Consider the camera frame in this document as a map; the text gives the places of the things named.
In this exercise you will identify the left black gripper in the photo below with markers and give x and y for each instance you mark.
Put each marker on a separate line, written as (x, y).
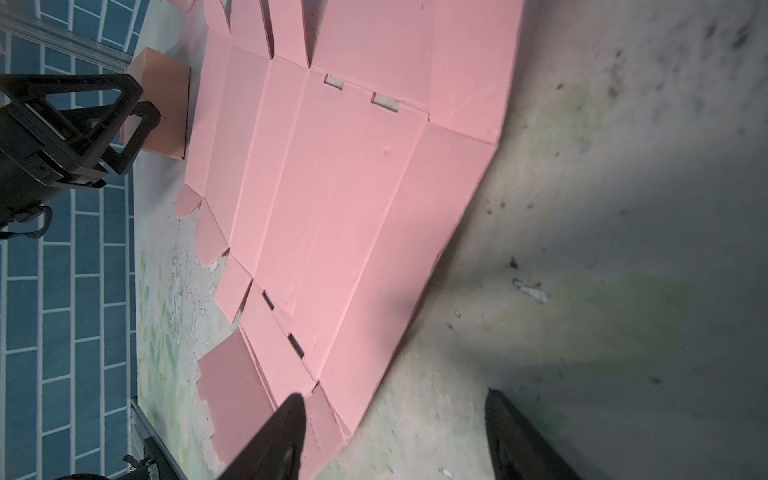
(55, 125)

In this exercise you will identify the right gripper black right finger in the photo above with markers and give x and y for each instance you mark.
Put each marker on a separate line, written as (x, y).
(517, 449)

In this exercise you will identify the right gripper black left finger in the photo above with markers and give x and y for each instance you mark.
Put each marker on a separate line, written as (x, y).
(275, 451)

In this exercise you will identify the orange paper box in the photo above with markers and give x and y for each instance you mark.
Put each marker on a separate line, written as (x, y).
(166, 84)

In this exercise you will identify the pink paper box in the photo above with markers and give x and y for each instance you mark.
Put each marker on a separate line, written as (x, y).
(329, 168)

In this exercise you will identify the aluminium front rail frame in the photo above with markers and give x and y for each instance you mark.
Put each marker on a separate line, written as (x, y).
(157, 461)

